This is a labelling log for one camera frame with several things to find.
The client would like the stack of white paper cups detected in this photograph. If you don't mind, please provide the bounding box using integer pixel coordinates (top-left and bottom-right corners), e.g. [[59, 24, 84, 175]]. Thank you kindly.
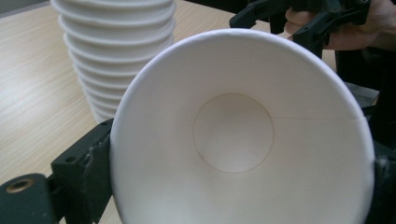
[[49, 0, 177, 124]]

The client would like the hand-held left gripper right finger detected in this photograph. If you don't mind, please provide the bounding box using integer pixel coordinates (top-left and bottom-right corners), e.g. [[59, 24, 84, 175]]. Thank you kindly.
[[362, 105, 396, 224]]

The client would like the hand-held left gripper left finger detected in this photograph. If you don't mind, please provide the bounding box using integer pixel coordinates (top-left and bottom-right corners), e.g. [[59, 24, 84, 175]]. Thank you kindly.
[[50, 118, 114, 224]]

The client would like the single white paper cup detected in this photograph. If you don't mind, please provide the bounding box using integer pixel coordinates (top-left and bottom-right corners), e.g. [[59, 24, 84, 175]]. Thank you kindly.
[[109, 27, 376, 224]]

